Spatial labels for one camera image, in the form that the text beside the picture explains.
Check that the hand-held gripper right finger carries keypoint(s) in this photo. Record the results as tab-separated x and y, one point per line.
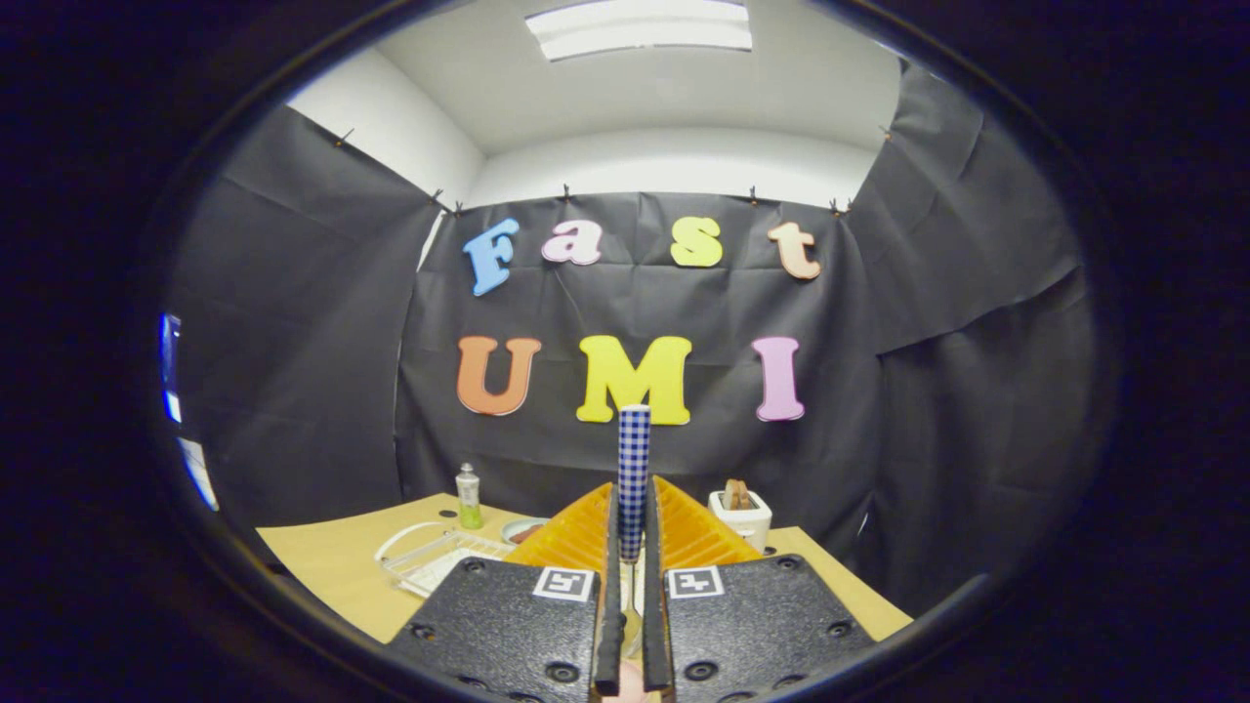
656	644

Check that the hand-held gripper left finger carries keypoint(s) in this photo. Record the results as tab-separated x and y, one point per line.
611	644

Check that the white dish rack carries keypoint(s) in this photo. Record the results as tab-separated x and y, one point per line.
439	566

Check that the small green-rimmed plate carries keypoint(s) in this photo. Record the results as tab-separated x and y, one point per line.
522	532

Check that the green dish soap bottle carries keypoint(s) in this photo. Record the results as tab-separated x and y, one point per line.
470	508

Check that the cream toaster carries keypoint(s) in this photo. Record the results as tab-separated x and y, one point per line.
752	522

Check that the brown toast slice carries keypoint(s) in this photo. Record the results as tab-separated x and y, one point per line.
735	493

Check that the black backdrop cloth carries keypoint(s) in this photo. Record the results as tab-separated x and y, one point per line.
879	439

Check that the ceiling light panel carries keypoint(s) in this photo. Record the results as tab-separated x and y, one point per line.
640	24

